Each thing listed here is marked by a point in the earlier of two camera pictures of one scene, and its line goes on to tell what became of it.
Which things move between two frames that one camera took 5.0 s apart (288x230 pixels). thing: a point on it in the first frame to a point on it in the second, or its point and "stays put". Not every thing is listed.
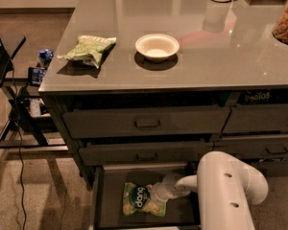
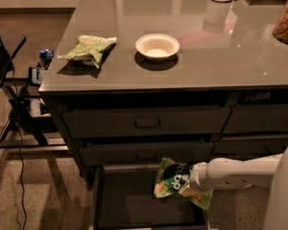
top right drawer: (281, 118) stays put
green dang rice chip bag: (137, 198) to (171, 175)
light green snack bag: (89, 48) stays put
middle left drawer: (144, 152) stays put
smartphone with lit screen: (36, 76) stays put
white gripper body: (162, 192) to (199, 175)
